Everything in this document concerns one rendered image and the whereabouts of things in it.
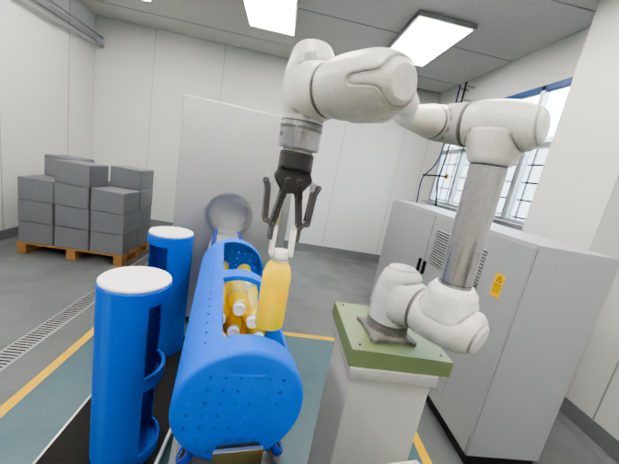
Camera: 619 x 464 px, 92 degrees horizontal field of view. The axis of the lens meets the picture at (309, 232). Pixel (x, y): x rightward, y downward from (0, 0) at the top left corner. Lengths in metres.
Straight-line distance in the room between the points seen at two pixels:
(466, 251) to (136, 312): 1.21
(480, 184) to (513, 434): 1.87
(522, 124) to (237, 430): 0.99
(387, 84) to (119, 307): 1.22
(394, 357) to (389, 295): 0.21
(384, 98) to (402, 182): 5.76
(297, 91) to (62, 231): 4.27
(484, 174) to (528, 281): 1.13
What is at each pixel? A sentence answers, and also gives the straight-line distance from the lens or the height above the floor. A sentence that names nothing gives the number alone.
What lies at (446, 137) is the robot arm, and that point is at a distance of 1.04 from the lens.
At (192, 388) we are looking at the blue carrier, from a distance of 0.73.
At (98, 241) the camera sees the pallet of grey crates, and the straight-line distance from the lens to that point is 4.51.
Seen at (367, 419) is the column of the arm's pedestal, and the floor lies 0.79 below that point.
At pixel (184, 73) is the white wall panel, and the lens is 6.23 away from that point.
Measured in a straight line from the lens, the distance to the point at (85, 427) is 2.14.
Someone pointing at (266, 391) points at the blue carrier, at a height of 1.13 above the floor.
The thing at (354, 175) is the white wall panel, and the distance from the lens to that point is 5.95.
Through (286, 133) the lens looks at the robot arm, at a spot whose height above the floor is 1.68.
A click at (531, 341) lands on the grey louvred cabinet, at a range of 2.21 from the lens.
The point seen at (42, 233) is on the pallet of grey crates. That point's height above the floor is 0.29.
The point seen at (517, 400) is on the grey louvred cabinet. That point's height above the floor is 0.51.
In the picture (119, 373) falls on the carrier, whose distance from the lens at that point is 1.55.
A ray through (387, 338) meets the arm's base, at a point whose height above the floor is 1.08.
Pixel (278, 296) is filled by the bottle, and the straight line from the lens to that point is 0.70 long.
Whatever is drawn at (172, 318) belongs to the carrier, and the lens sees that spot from 2.35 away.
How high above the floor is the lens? 1.62
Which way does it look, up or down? 12 degrees down
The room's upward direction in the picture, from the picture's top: 11 degrees clockwise
